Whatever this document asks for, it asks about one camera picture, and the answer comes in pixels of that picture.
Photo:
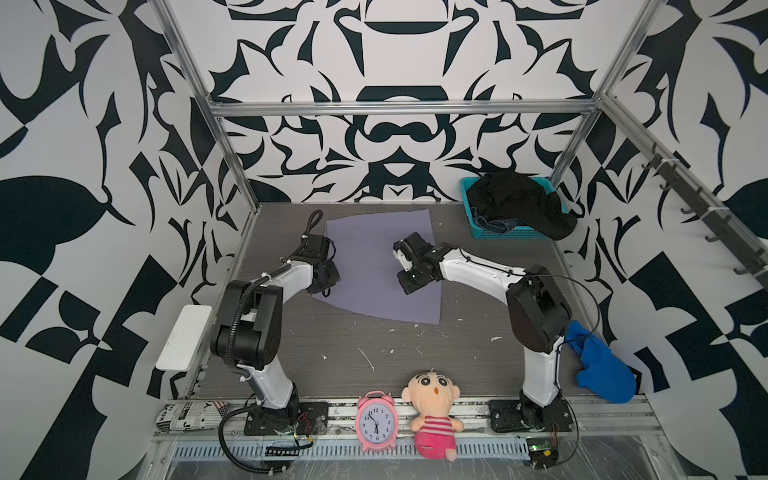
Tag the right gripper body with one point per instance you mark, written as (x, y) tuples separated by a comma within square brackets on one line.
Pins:
[(413, 277)]

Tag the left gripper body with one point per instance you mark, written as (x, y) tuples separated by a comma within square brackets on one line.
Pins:
[(332, 275)]

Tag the lavender skirt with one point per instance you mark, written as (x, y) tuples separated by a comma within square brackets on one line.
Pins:
[(368, 268)]

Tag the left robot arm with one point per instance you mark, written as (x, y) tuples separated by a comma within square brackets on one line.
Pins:
[(248, 328)]

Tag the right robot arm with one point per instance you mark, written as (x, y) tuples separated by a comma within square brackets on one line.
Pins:
[(539, 314)]

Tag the denim garment in basket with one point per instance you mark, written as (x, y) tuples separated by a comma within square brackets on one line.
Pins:
[(497, 226)]

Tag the black garment in basket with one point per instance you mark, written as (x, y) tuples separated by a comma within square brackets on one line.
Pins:
[(532, 200)]

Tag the plush doll pink shirt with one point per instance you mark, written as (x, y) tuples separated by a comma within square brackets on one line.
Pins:
[(432, 395)]

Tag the pink alarm clock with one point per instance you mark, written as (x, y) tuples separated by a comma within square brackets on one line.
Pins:
[(377, 422)]

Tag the white rectangular panel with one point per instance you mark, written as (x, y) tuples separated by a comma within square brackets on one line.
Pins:
[(182, 344)]

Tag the folded newspaper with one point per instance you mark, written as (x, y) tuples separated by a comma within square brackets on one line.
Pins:
[(191, 416)]

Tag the blue cloth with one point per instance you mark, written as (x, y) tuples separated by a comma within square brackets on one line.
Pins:
[(603, 373)]

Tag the small circuit board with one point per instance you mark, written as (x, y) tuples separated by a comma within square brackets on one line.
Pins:
[(543, 455)]

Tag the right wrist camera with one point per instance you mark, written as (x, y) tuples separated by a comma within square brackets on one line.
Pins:
[(404, 254)]

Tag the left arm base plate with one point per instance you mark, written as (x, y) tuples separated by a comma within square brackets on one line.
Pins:
[(303, 418)]

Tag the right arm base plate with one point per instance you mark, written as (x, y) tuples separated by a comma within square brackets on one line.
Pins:
[(511, 416)]

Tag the grey wall hook rail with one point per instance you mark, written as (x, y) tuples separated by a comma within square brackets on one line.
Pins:
[(701, 203)]

